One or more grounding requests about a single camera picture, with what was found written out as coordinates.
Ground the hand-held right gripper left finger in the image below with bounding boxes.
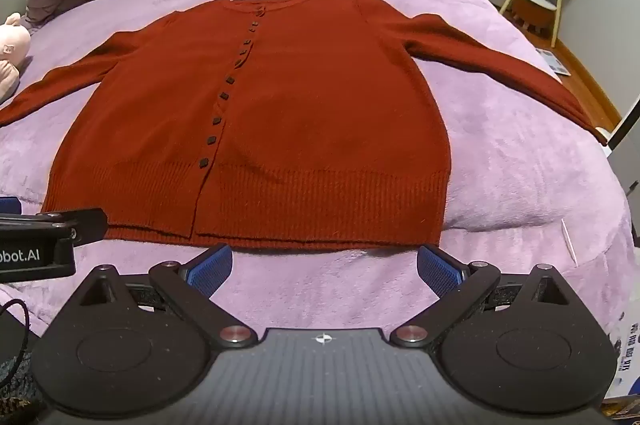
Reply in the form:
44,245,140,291
75,244,258,351

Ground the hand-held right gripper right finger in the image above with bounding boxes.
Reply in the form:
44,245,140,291
390,245,576,349

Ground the red knit cardigan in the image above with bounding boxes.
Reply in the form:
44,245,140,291
0,0,608,253

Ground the purple bed sheet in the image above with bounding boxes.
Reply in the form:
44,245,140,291
0,0,638,341

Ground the thin white stick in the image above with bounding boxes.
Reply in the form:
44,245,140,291
561,219,579,267

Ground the dark patterned cloth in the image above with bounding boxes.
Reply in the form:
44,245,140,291
0,345,48,425

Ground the pink plush toy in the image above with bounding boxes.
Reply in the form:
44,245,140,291
0,12,32,103

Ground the printed cardboard box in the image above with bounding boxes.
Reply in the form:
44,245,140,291
601,305,640,421

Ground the magazine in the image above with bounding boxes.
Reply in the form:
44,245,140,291
534,47,572,76

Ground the brown round stool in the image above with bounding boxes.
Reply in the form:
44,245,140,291
514,0,559,36

